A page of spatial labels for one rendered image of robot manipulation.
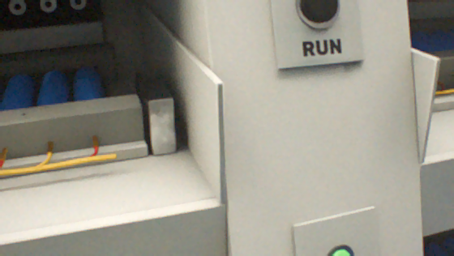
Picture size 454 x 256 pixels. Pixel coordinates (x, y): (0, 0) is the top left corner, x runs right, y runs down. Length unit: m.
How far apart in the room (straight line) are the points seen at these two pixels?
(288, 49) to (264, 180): 0.05
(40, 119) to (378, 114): 0.15
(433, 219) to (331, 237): 0.07
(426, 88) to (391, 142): 0.03
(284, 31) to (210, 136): 0.05
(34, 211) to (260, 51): 0.11
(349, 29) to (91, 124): 0.12
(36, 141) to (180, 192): 0.07
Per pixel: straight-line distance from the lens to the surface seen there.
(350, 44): 0.21
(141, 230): 0.19
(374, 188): 0.22
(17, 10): 0.35
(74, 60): 0.33
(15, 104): 0.26
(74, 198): 0.20
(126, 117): 0.23
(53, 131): 0.23
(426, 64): 0.22
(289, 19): 0.19
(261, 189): 0.19
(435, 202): 0.25
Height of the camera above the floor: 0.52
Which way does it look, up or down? 6 degrees down
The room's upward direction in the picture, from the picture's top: 6 degrees counter-clockwise
